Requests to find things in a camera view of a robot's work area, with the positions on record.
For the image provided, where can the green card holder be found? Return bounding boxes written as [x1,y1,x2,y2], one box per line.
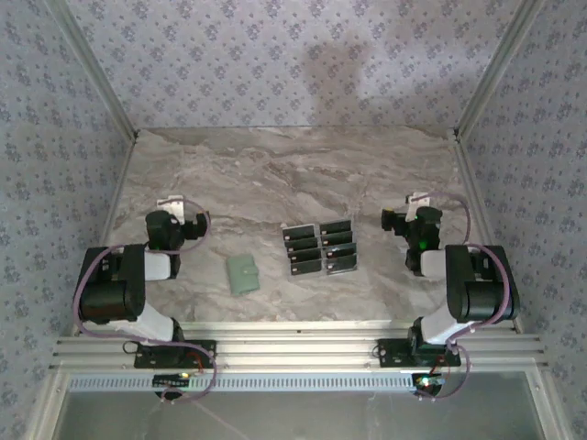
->
[226,254,261,297]

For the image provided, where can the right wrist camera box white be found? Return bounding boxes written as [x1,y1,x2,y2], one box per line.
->
[405,192,433,216]

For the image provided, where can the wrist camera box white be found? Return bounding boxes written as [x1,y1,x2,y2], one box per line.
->
[405,192,433,216]
[156,195,185,222]

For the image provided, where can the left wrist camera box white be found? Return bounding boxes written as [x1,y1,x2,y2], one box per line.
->
[156,195,185,222]

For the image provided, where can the aluminium table side rail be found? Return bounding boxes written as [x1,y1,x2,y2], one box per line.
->
[68,135,138,338]
[451,130,526,335]

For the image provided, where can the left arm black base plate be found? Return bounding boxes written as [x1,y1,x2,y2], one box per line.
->
[134,338,217,370]

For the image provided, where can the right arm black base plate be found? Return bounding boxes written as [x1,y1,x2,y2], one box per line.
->
[376,337,461,368]

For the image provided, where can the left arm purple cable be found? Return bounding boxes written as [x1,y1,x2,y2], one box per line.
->
[72,211,217,407]

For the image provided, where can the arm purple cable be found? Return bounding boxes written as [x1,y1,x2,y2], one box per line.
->
[415,192,514,403]
[72,211,217,407]

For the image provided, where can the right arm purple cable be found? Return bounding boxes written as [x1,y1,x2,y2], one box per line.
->
[415,192,514,403]

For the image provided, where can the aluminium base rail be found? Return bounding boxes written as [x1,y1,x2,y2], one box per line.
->
[49,320,550,373]

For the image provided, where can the aluminium frame post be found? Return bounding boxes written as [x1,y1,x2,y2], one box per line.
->
[45,0,141,141]
[451,0,549,141]

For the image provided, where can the grey slotted cable duct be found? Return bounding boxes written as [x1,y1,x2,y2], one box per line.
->
[67,371,418,393]

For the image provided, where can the aluminium lower frame bar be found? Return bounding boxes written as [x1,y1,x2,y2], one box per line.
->
[25,368,70,440]
[526,368,568,440]

